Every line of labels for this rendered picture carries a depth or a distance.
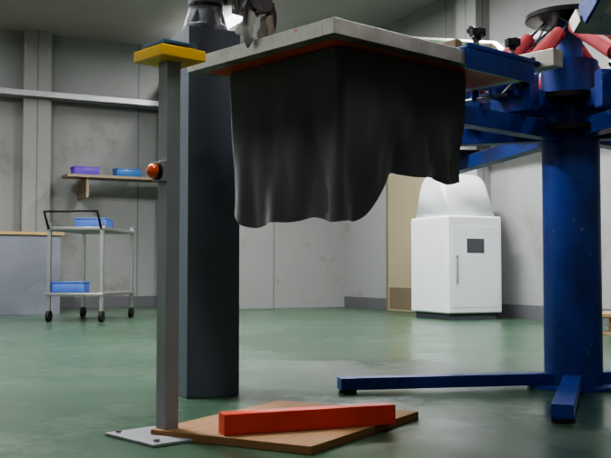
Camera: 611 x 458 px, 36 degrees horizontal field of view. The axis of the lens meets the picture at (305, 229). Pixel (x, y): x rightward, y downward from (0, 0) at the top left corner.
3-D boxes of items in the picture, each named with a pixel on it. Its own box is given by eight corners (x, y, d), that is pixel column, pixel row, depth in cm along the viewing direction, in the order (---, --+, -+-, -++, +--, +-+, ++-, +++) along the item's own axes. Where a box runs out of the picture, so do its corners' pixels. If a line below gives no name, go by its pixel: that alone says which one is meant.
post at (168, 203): (153, 448, 214) (156, 34, 219) (104, 435, 231) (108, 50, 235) (230, 436, 229) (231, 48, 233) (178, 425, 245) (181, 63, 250)
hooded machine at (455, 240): (505, 319, 803) (504, 172, 809) (450, 320, 777) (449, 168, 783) (460, 315, 860) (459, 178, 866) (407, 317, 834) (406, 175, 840)
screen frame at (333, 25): (333, 32, 215) (333, 15, 215) (186, 72, 259) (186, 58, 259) (532, 79, 268) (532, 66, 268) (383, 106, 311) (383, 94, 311)
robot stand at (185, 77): (168, 392, 314) (170, 37, 319) (218, 389, 322) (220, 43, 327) (186, 398, 298) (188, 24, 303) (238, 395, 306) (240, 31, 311)
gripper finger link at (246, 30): (236, 51, 240) (244, 17, 242) (251, 46, 236) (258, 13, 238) (227, 45, 238) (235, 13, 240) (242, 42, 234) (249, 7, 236)
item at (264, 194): (340, 223, 224) (340, 44, 226) (225, 229, 257) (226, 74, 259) (349, 223, 226) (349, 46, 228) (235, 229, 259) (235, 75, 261)
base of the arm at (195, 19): (175, 36, 318) (176, 8, 319) (217, 42, 325) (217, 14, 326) (191, 26, 305) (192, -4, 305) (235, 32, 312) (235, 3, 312)
